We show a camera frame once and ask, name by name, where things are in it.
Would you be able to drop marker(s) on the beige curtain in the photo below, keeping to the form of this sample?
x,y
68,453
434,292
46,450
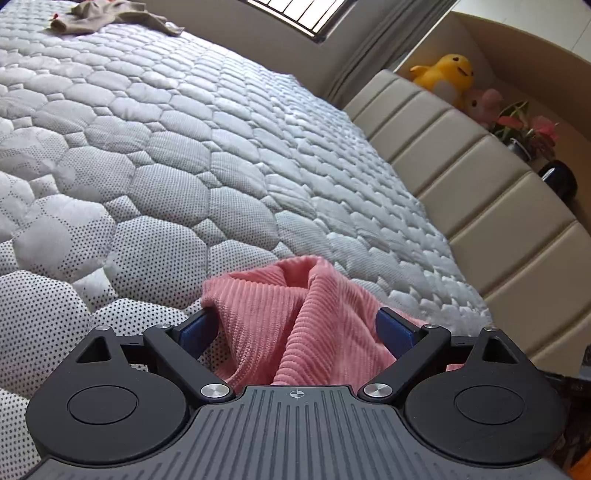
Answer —
x,y
374,41

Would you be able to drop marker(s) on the pink-leaved potted plant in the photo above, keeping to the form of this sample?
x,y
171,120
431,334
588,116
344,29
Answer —
x,y
526,127

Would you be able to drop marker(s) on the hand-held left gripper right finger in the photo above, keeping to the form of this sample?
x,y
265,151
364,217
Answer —
x,y
395,330

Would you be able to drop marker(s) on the pink ribbed knit garment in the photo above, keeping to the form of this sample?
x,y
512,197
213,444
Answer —
x,y
302,318

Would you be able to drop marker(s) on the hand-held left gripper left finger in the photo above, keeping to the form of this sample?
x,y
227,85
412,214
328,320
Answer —
x,y
196,333

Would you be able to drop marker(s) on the beige crumpled garment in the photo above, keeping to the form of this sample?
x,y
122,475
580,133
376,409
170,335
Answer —
x,y
108,16

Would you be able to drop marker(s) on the yellow duck plush toy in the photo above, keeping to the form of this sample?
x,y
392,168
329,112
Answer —
x,y
447,76

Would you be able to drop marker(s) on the beige padded headboard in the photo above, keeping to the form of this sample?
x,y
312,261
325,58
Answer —
x,y
480,212

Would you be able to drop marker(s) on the grey quilted bed mattress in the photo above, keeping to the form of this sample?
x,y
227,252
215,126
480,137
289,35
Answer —
x,y
184,175

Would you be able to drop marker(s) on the pink plush toy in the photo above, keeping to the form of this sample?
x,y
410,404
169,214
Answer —
x,y
484,105

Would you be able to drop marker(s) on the window with bars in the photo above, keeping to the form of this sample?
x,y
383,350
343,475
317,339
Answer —
x,y
300,14

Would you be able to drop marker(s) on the black round container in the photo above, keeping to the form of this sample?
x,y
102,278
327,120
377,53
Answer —
x,y
559,180

